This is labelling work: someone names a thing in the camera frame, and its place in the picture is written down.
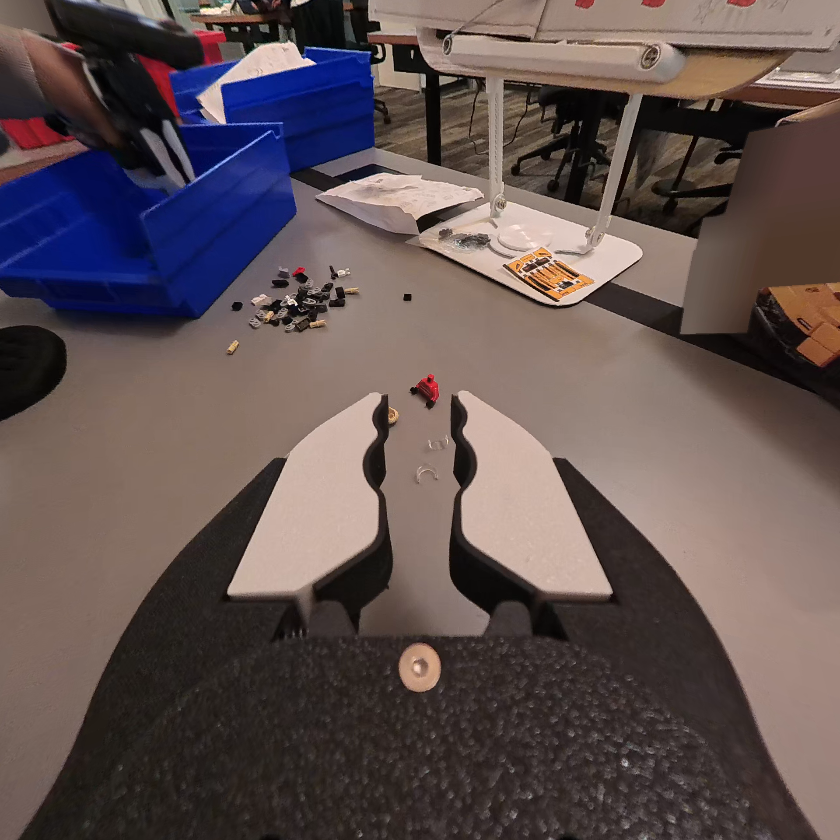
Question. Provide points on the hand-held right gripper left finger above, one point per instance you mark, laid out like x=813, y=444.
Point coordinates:
x=308, y=518

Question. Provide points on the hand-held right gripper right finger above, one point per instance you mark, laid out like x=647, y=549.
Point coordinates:
x=525, y=518

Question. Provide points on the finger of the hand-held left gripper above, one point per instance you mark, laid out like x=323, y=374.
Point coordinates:
x=182, y=154
x=157, y=154

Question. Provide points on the blue plastic bin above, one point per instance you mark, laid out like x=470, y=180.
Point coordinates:
x=302, y=105
x=216, y=229

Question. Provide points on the red toy figure torso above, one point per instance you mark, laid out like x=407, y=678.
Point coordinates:
x=428, y=388

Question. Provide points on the pile of small toy bricks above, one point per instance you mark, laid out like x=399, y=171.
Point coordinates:
x=298, y=302

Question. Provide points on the grey desk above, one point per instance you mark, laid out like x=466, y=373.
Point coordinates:
x=590, y=426

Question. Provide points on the person's left hand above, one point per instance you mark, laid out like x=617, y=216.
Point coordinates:
x=72, y=92

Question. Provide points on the red plastic bin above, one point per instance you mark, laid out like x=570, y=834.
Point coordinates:
x=157, y=85

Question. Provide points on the clear curved toy piece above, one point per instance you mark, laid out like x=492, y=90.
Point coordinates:
x=436, y=444
x=426, y=474

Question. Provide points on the white printed paper bag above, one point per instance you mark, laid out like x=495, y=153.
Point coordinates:
x=262, y=65
x=387, y=200

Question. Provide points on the wooden top table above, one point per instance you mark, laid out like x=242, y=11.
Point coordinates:
x=262, y=23

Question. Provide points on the orange sticker sheet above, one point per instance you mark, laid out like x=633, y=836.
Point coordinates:
x=548, y=275

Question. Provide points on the clear bag of small parts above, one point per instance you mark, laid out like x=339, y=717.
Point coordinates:
x=459, y=239

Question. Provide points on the black toy car box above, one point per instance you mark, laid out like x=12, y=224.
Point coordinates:
x=800, y=328

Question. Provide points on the black office chair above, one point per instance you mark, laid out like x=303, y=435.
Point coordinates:
x=695, y=187
x=571, y=131

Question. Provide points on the white and wood book stand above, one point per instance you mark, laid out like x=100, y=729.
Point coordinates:
x=558, y=59

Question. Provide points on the toy instruction booklet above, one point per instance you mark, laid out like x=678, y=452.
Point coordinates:
x=590, y=19

